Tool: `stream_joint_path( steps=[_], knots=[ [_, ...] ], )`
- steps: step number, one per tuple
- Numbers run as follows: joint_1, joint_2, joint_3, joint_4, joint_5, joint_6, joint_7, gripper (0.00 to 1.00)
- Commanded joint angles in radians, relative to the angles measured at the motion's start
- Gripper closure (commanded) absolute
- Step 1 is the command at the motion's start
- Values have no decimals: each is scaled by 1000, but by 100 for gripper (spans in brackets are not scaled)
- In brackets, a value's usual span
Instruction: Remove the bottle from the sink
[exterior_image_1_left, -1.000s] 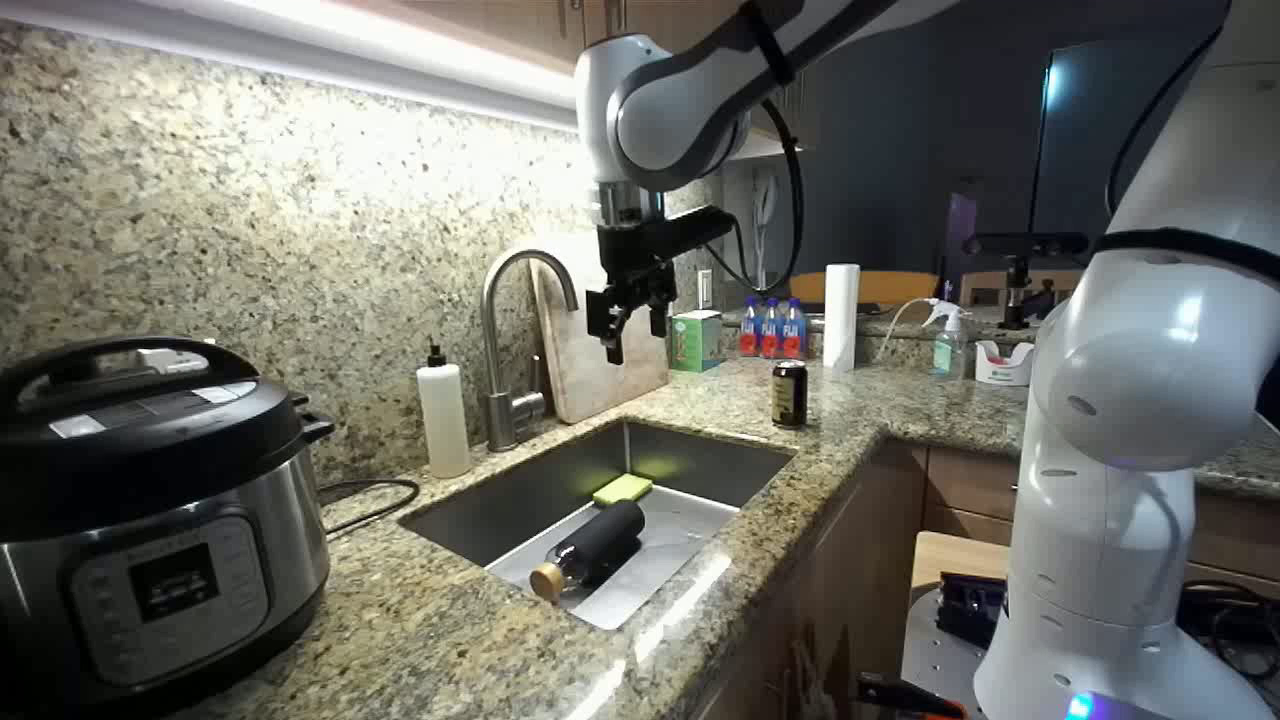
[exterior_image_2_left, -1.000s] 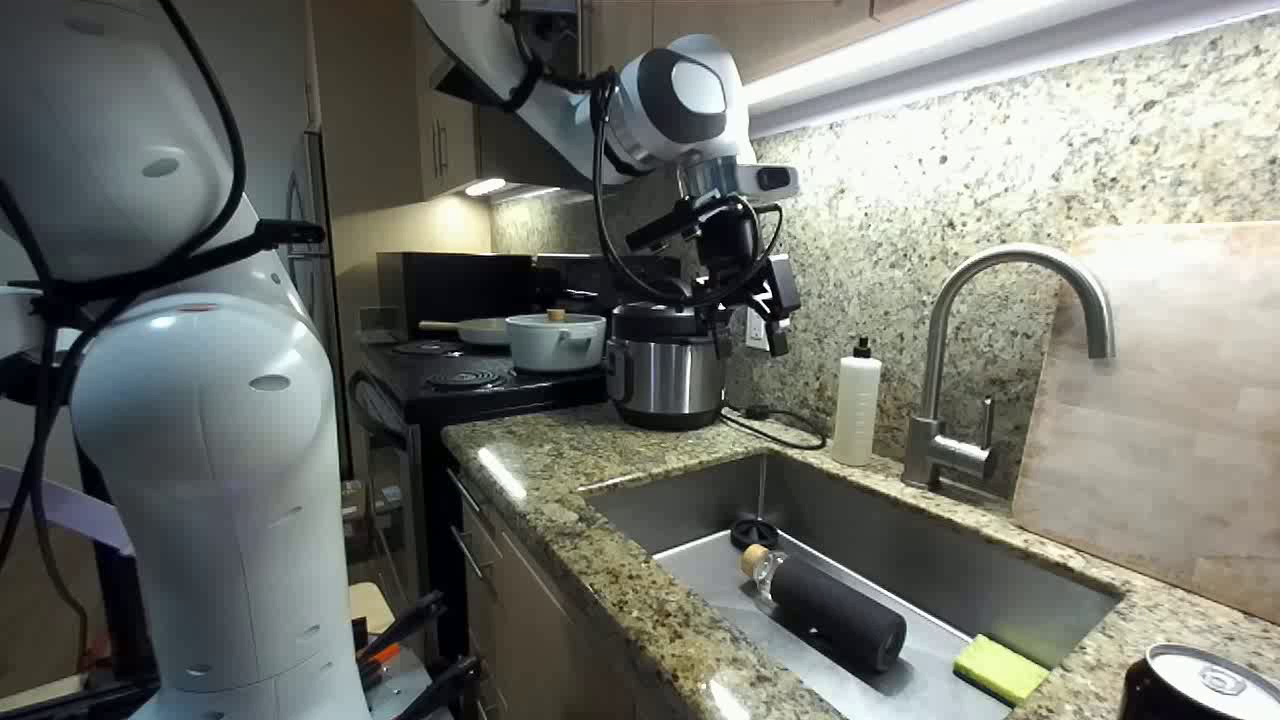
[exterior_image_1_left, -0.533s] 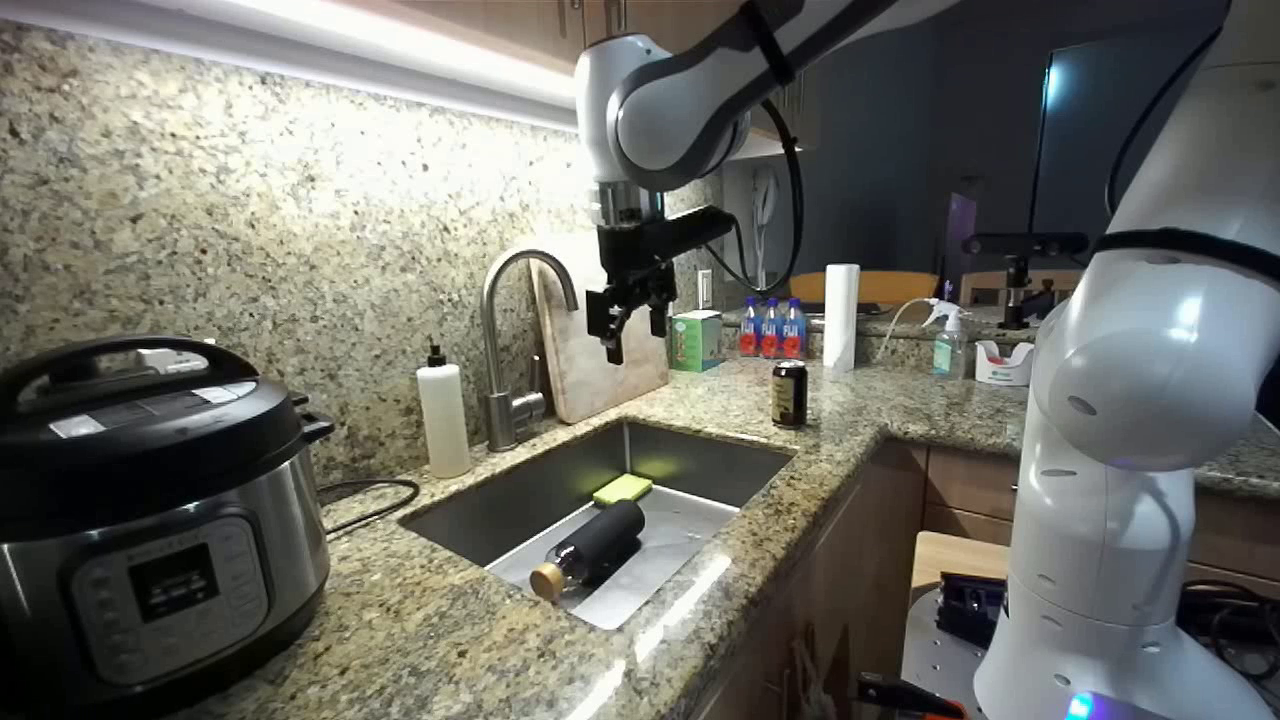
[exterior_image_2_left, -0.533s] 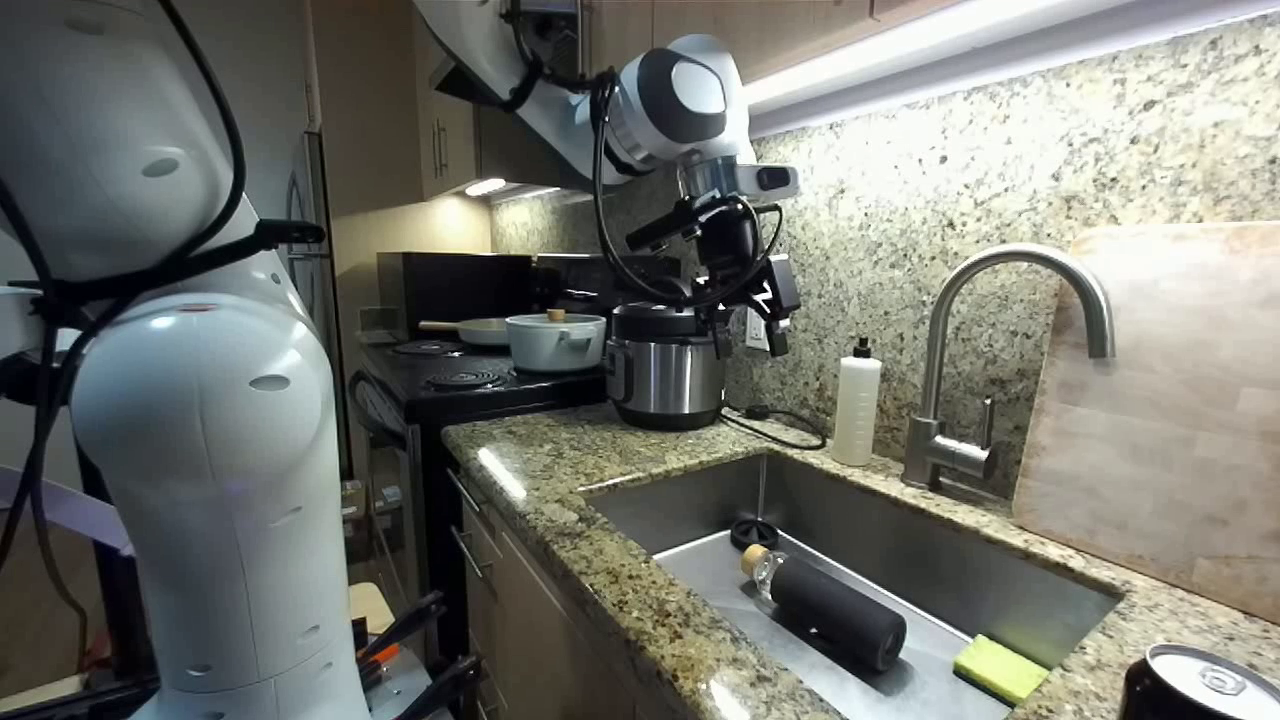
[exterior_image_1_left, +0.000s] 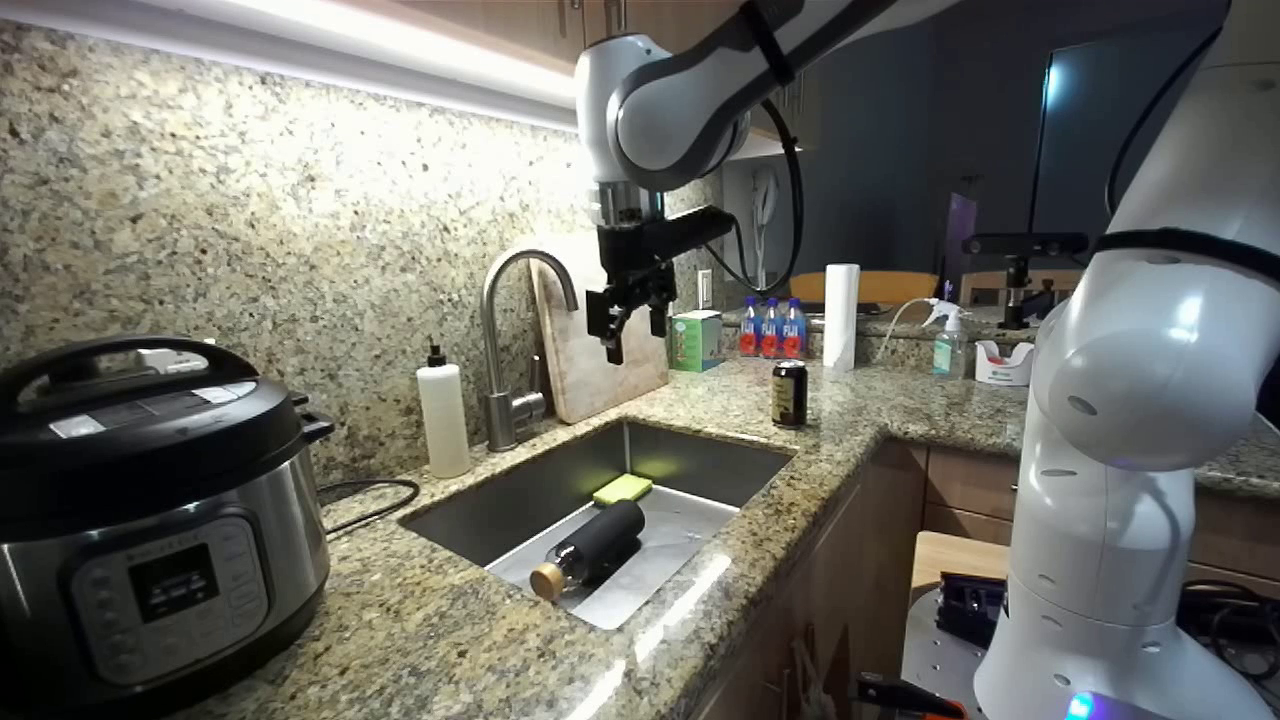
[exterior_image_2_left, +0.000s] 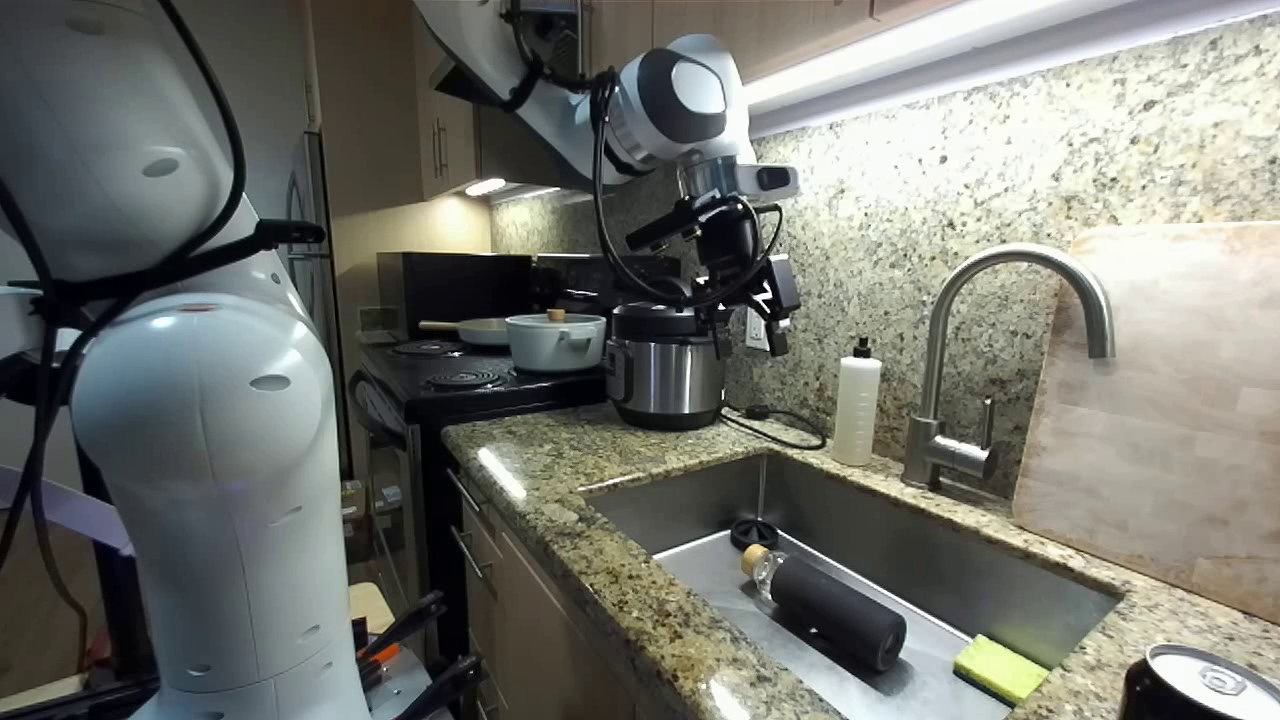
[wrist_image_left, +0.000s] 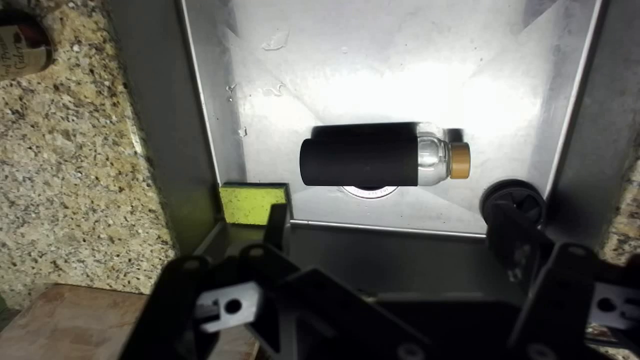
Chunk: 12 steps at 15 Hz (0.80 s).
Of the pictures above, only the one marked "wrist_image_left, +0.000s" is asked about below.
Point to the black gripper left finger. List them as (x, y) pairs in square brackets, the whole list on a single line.
[(181, 301)]

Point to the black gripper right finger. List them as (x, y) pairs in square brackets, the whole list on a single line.
[(552, 301)]

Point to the glass bottle with black sleeve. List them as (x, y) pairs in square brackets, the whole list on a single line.
[(361, 157)]

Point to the black sink stopper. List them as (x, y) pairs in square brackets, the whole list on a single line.
[(512, 192)]

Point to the stainless steel sink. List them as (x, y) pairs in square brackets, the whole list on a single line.
[(400, 66)]

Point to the yellow green sponge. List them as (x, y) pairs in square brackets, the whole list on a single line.
[(247, 203)]

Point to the wooden cutting board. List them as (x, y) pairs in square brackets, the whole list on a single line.
[(61, 326)]

